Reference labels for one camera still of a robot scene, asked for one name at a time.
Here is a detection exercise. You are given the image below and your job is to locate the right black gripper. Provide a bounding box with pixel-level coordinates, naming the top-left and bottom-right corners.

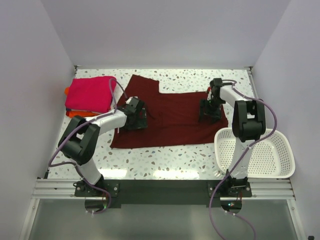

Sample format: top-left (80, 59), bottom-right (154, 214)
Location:
top-left (198, 97), bottom-right (225, 125)

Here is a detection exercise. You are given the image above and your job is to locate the dark red t-shirt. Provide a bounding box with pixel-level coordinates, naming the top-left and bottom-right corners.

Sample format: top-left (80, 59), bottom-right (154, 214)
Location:
top-left (110, 75), bottom-right (228, 149)

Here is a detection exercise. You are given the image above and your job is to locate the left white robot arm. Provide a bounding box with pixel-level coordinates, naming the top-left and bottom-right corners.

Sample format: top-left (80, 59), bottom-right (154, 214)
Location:
top-left (58, 97), bottom-right (148, 196)

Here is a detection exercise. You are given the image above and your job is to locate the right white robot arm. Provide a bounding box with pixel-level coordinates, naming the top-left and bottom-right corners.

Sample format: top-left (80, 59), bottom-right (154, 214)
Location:
top-left (198, 78), bottom-right (266, 180)

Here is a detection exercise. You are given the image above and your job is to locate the folded pink t-shirt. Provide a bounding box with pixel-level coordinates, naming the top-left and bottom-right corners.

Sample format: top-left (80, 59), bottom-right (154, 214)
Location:
top-left (65, 76), bottom-right (116, 114)

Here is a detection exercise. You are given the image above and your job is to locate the folded orange t-shirt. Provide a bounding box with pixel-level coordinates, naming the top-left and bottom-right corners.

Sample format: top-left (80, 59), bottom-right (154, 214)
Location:
top-left (64, 87), bottom-right (99, 118)

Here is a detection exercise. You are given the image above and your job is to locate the white perforated plastic basket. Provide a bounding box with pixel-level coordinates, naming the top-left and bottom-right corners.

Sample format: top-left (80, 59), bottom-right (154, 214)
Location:
top-left (214, 127), bottom-right (296, 179)

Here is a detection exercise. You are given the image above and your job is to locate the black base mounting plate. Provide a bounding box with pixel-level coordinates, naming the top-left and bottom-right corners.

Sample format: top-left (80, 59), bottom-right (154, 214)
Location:
top-left (73, 179), bottom-right (252, 210)

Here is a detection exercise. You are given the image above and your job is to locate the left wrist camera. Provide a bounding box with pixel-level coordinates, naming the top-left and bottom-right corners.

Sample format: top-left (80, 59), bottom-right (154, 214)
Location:
top-left (125, 96), bottom-right (140, 107)

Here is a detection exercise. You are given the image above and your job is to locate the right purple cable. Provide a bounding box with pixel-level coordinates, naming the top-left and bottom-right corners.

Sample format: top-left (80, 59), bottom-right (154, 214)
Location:
top-left (207, 79), bottom-right (278, 240)

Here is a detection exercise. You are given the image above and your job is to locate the aluminium extrusion rail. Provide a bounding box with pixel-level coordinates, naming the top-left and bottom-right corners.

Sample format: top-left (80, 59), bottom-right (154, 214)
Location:
top-left (31, 178), bottom-right (296, 200)

